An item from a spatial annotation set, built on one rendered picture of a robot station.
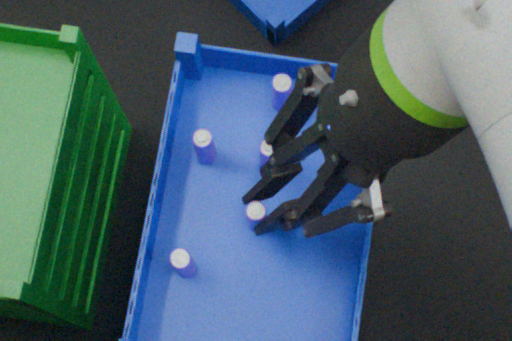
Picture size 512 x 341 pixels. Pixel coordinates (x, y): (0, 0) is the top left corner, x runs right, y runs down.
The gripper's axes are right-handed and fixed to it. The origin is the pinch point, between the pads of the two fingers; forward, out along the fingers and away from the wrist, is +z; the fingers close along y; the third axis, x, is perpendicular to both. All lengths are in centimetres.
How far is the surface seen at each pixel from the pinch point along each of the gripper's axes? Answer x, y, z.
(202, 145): 3.1, 7.5, 3.6
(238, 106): -3.8, 11.7, 7.2
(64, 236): 8.1, 10.9, 36.2
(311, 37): -40, 33, 44
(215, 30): -28, 39, 49
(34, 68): 7.0, 29.6, 29.8
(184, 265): 7.9, -2.1, 5.6
